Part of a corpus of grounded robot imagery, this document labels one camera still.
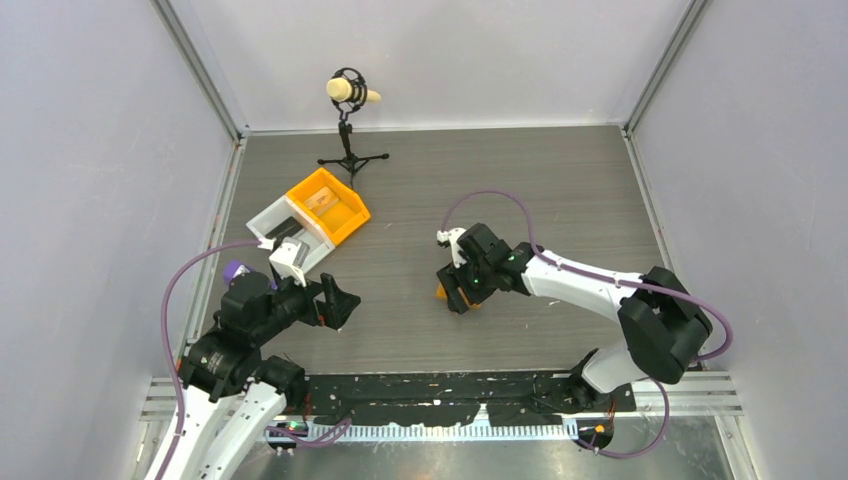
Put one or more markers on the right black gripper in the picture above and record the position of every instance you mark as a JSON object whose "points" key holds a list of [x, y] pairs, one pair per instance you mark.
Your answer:
{"points": [[452, 278]]}

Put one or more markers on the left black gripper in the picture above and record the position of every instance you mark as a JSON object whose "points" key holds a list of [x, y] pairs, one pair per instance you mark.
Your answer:
{"points": [[337, 304]]}

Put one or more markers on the orange leather card holder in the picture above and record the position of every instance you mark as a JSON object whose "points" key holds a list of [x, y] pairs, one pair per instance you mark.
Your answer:
{"points": [[442, 294]]}

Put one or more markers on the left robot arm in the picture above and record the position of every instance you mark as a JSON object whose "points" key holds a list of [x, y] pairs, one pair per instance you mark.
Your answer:
{"points": [[228, 393]]}

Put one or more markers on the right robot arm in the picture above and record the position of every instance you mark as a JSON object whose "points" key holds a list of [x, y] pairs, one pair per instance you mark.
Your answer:
{"points": [[662, 331]]}

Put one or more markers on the black card in white bin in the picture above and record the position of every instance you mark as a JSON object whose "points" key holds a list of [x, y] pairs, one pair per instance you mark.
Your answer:
{"points": [[287, 228]]}

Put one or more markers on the card in orange bin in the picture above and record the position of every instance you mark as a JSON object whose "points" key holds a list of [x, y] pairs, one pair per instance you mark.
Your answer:
{"points": [[322, 200]]}

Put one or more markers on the white plastic bin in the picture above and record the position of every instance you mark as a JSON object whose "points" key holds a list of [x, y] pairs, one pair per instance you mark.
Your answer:
{"points": [[263, 222]]}

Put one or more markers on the orange plastic bin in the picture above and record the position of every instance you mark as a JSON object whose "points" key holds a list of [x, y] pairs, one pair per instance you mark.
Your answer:
{"points": [[336, 209]]}

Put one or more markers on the purple plastic bin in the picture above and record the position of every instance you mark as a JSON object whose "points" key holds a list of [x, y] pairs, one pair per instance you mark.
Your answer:
{"points": [[240, 272]]}

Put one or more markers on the beige microphone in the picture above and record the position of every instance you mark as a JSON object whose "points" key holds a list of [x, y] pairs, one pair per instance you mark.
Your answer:
{"points": [[343, 90]]}

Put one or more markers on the black microphone tripod stand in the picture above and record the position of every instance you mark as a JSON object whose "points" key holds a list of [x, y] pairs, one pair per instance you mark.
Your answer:
{"points": [[350, 162]]}

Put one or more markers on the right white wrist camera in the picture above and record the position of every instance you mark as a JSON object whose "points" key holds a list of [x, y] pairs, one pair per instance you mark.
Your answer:
{"points": [[450, 239]]}

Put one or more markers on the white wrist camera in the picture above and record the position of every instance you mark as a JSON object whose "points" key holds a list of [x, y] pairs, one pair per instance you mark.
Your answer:
{"points": [[287, 257], [450, 239]]}

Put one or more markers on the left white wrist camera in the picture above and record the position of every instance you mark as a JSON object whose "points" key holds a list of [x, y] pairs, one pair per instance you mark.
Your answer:
{"points": [[287, 257]]}

